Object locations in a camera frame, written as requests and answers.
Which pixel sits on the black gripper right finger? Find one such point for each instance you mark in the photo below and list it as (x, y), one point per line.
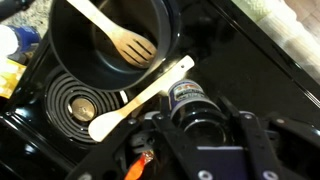
(256, 140)

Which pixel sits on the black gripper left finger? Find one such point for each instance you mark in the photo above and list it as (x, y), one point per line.
(176, 143)

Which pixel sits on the black electric stove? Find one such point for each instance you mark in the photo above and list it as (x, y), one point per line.
(250, 73)

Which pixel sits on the plain wooden spoon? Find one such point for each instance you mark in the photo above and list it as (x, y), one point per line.
(133, 103)

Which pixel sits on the slotted wooden spatula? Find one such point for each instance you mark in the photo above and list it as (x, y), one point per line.
(130, 43)

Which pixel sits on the large black coil burner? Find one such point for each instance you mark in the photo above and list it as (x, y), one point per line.
(60, 106)

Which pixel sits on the pale yellow dish towel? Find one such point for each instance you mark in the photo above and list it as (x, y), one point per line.
(256, 6)

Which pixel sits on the white yellow paper package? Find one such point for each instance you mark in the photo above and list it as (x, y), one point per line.
(10, 78)

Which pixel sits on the blue jar white lid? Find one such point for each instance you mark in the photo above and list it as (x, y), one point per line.
(23, 40)

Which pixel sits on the granite topped counter cabinet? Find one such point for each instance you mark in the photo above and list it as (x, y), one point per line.
(38, 16)

